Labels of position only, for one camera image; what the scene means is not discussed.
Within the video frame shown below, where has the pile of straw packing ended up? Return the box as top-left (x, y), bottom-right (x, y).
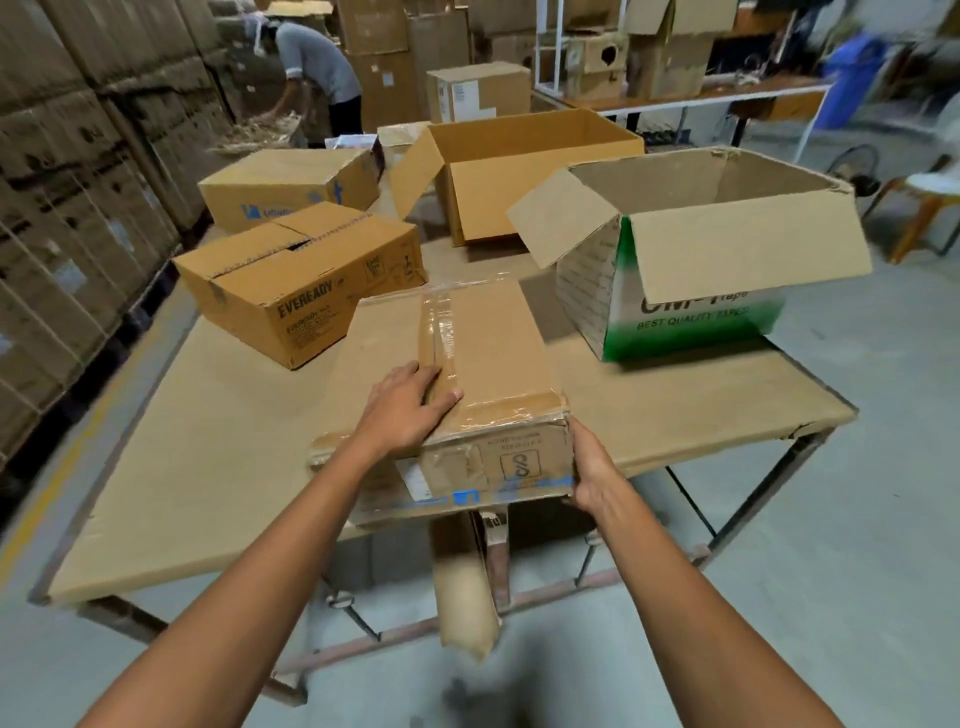
top-left (208, 111), bottom-right (303, 156)

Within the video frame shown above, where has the person's right forearm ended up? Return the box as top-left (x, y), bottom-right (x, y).
top-left (587, 483), bottom-right (850, 728)

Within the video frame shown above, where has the person's right hand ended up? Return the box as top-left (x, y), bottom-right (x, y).
top-left (567, 416), bottom-right (639, 519)

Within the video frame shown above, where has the stack of large brown boxes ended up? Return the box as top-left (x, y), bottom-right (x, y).
top-left (333, 0), bottom-right (475, 130)

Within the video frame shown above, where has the tall open worn cardboard box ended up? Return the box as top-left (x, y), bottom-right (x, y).
top-left (624, 0), bottom-right (741, 101)

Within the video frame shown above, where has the blue plastic bin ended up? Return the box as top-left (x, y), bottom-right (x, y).
top-left (816, 32), bottom-right (895, 134)

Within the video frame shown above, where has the taped brown cardboard box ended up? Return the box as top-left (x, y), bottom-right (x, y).
top-left (309, 275), bottom-right (576, 527)

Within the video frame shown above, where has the open plain brown cardboard box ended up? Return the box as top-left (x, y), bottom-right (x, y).
top-left (389, 108), bottom-right (647, 249)

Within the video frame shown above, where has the wall of stacked brown cartons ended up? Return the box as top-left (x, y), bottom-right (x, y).
top-left (0, 0), bottom-right (235, 470)

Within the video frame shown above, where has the plastic chair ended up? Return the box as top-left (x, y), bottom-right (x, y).
top-left (861, 153), bottom-right (960, 265)

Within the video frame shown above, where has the person's left hand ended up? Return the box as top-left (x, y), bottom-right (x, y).
top-left (350, 361), bottom-right (465, 459)

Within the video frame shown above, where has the worn box with hole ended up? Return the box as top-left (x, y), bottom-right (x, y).
top-left (561, 30), bottom-right (630, 103)

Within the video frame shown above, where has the open white green cardboard box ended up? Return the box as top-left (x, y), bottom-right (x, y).
top-left (506, 145), bottom-right (876, 364)

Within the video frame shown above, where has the black floor fan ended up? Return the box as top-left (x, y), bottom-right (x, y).
top-left (827, 144), bottom-right (884, 201)

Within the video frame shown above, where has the closed brown box black print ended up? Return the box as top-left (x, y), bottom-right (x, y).
top-left (171, 200), bottom-right (429, 372)

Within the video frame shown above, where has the brown box blue print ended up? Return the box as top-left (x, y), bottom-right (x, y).
top-left (196, 147), bottom-right (383, 236)

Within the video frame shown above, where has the metal frame work table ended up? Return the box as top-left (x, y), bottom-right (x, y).
top-left (27, 217), bottom-right (861, 711)

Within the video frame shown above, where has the white metal table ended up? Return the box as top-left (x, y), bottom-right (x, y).
top-left (533, 73), bottom-right (836, 155)

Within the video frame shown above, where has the person's left forearm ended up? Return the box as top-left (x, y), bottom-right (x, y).
top-left (75, 433), bottom-right (399, 728)

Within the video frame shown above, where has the closed box white label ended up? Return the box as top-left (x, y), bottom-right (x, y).
top-left (425, 60), bottom-right (533, 126)

